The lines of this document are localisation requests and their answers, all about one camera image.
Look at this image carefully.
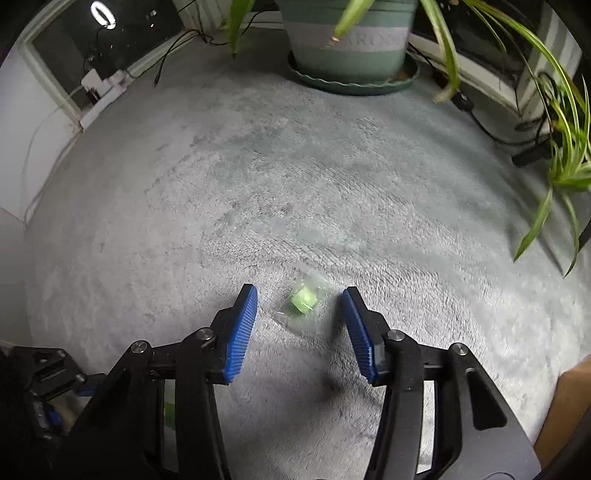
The black cable with switch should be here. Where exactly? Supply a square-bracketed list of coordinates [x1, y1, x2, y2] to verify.
[406, 41, 556, 168]

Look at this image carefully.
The large potted spider plant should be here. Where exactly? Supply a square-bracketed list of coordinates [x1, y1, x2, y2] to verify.
[226, 0, 587, 139]

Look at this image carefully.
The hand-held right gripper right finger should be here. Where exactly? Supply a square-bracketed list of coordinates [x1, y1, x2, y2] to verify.
[342, 287, 542, 480]

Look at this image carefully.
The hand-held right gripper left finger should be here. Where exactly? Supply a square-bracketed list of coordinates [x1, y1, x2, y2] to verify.
[65, 284, 258, 480]

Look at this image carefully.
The white power strip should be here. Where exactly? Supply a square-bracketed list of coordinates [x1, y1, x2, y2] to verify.
[81, 68, 136, 103]

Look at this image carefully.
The cardboard box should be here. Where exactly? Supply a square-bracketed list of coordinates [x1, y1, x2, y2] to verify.
[533, 353, 591, 469]

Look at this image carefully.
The green pot saucer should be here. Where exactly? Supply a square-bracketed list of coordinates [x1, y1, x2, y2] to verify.
[285, 51, 420, 97]

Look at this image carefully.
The white window frame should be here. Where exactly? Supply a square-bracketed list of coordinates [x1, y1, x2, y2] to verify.
[21, 0, 199, 132]

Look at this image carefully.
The green candy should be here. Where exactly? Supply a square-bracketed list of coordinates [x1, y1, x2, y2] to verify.
[276, 270, 329, 331]

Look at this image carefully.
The small spider plant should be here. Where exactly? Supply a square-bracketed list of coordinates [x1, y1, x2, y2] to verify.
[512, 76, 591, 278]

